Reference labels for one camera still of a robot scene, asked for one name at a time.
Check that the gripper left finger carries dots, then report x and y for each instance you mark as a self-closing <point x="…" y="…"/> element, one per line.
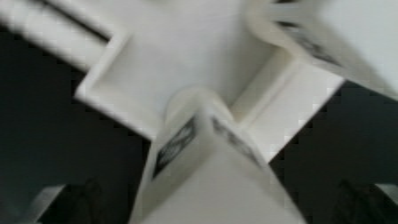
<point x="83" y="207"/>

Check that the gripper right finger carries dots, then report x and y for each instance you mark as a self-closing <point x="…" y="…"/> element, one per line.
<point x="367" y="205"/>

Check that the white tagged chair leg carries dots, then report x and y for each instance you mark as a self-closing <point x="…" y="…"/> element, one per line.
<point x="209" y="183"/>

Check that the white chair seat block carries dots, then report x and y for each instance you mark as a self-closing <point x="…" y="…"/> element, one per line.
<point x="156" y="45"/>

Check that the white small chair leg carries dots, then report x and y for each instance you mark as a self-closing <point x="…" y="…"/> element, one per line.
<point x="339" y="34"/>

